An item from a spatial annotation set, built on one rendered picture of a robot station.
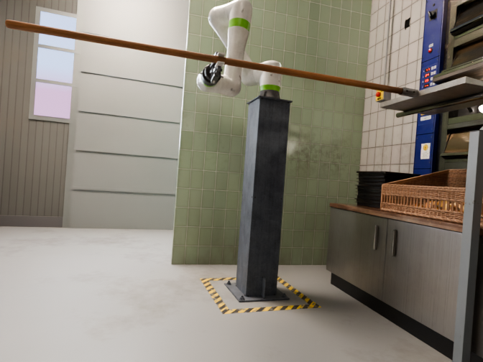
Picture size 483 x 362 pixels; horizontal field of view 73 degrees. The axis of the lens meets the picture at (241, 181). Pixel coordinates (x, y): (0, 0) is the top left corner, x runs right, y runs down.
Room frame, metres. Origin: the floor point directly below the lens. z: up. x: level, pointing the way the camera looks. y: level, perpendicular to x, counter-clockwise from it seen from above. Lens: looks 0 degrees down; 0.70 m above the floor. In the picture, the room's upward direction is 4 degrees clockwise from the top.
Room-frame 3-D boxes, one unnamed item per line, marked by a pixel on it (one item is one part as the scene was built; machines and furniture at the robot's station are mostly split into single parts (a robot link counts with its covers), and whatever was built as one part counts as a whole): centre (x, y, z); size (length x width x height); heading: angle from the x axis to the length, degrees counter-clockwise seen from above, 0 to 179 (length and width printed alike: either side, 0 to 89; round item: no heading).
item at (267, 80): (2.08, -0.13, 1.36); 0.16 x 0.13 x 0.19; 52
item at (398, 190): (1.70, -1.11, 0.72); 0.56 x 0.49 x 0.28; 14
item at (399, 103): (1.70, -1.02, 1.19); 0.55 x 0.36 x 0.03; 15
